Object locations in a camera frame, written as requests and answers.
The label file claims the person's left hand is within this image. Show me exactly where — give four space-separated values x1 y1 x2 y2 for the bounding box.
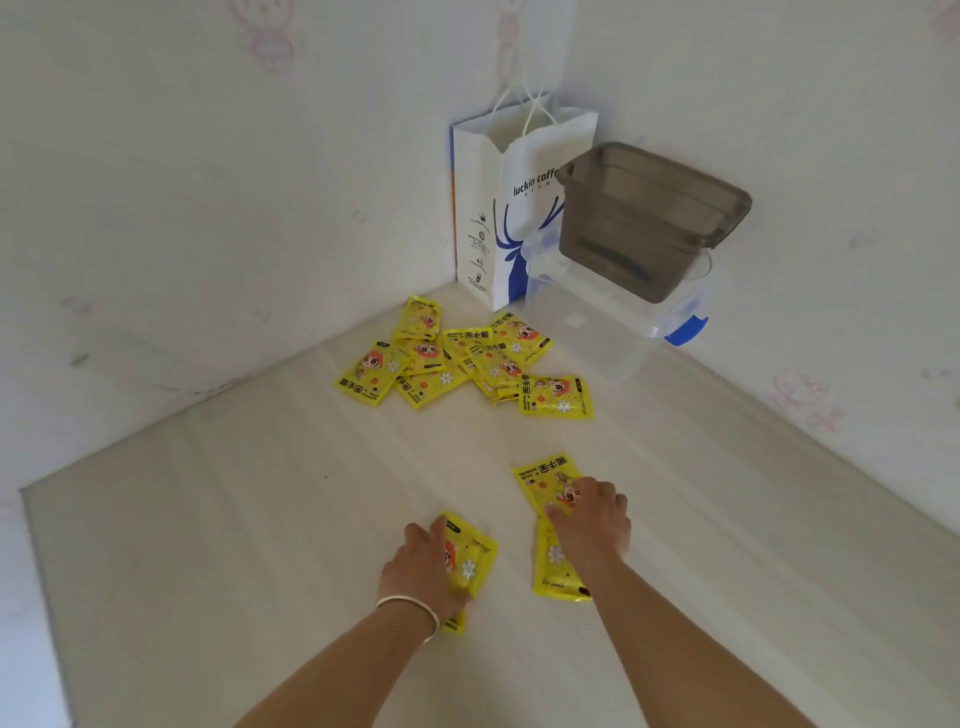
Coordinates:
375 514 472 625

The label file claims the person's right hand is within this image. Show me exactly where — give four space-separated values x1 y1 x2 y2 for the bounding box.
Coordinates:
543 476 633 588

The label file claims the person's right forearm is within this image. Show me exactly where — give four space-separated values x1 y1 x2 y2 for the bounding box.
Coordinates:
588 558 815 728

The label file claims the person's left forearm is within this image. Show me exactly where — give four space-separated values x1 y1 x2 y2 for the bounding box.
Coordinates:
236 603 440 728

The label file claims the clear blue-latch storage box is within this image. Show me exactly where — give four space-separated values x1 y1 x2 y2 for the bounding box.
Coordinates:
523 247 714 384

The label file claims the white blue-deer paper bag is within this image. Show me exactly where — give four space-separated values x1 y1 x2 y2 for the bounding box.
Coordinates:
449 82 601 314

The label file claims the brown translucent plastic box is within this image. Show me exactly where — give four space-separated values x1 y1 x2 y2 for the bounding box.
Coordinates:
556 141 754 305

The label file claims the metal bangle bracelet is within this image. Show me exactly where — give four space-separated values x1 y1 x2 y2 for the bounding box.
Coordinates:
374 595 441 645

